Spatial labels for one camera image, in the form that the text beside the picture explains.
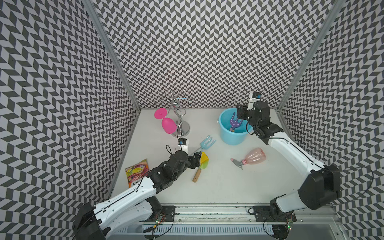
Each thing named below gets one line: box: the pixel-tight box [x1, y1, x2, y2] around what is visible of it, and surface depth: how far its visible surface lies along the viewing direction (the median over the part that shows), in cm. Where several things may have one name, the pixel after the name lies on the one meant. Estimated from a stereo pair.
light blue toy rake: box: [195, 135, 216, 154], surface depth 100 cm
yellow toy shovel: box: [200, 151, 209, 164], surface depth 95 cm
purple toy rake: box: [230, 112, 244, 133], surface depth 98 cm
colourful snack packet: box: [125, 158, 150, 188], surface depth 86 cm
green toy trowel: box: [192, 152, 209, 183], surface depth 91 cm
